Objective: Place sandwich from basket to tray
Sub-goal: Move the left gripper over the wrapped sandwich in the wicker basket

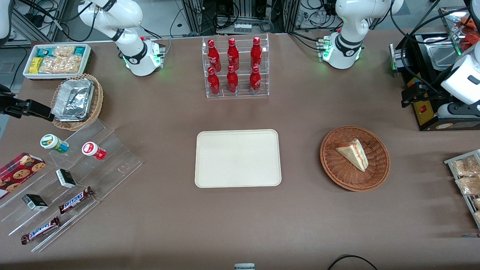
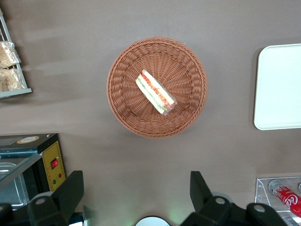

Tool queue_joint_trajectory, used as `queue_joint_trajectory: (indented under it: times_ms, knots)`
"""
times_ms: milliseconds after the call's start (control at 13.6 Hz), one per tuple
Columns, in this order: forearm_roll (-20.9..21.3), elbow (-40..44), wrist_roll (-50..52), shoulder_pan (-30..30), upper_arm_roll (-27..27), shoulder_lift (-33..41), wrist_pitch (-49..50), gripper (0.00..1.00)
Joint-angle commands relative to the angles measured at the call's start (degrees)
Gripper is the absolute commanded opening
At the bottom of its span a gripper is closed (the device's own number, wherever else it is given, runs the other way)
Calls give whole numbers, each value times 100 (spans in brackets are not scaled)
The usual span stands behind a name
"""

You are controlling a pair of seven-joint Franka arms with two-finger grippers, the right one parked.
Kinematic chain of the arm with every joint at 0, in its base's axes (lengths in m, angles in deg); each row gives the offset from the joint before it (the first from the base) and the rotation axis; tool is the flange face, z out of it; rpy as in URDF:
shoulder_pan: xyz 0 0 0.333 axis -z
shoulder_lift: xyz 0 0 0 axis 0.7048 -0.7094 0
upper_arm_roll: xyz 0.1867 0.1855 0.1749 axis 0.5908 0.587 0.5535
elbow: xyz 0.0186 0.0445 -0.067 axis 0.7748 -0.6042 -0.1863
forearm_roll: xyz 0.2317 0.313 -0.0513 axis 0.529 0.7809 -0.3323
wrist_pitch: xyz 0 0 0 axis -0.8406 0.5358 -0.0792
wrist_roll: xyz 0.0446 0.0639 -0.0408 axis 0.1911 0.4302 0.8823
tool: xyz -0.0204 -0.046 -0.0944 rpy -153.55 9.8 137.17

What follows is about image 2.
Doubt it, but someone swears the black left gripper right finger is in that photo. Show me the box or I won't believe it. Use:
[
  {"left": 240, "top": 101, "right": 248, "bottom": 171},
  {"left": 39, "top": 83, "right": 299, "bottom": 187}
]
[{"left": 181, "top": 171, "right": 247, "bottom": 226}]

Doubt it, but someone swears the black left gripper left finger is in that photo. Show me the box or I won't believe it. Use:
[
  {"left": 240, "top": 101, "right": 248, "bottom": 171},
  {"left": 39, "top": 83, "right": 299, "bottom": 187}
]
[{"left": 27, "top": 170, "right": 85, "bottom": 226}]

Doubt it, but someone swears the sandwich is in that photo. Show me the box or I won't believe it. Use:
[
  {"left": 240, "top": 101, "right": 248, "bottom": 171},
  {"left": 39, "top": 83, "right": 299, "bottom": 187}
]
[{"left": 135, "top": 69, "right": 177, "bottom": 116}]

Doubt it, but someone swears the brown round wicker basket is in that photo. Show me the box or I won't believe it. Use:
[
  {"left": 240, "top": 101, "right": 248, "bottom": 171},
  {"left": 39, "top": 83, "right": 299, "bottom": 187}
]
[{"left": 106, "top": 36, "right": 208, "bottom": 138}]

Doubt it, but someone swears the tray of packaged snacks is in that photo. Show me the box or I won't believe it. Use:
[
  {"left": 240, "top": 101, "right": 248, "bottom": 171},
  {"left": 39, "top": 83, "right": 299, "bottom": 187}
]
[{"left": 0, "top": 8, "right": 33, "bottom": 99}]

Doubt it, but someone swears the cream plastic tray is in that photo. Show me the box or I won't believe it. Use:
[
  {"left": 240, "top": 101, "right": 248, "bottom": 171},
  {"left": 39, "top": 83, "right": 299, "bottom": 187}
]
[{"left": 253, "top": 43, "right": 301, "bottom": 131}]

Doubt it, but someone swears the steel warmer pan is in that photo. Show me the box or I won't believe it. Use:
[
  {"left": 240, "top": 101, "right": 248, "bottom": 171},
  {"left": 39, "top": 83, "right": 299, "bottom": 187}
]
[{"left": 0, "top": 161, "right": 30, "bottom": 210}]

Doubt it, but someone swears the clear acrylic bottle rack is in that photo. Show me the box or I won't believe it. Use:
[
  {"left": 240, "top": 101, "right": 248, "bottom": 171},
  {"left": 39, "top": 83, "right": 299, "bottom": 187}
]
[{"left": 254, "top": 176, "right": 301, "bottom": 226}]

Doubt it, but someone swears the black food warmer yellow panel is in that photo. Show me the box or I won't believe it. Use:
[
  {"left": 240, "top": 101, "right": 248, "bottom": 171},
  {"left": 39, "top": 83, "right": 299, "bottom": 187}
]
[{"left": 0, "top": 133, "right": 67, "bottom": 211}]

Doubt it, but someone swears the clear bag of crackers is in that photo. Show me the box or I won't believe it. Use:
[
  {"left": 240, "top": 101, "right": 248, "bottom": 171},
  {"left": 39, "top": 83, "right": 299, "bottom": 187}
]
[
  {"left": 0, "top": 68, "right": 25, "bottom": 92},
  {"left": 0, "top": 41, "right": 21, "bottom": 69}
]

